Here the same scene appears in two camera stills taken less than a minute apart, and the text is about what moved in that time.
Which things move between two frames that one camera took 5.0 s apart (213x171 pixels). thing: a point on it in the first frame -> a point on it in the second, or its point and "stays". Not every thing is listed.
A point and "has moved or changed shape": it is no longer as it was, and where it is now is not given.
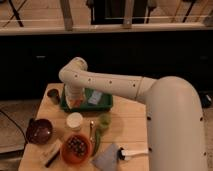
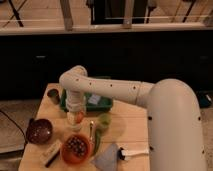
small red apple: x=76 y=102 has moved or changed shape
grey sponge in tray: x=95 y=97 stays
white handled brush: x=126 y=154 stays
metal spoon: x=91 y=125 stays
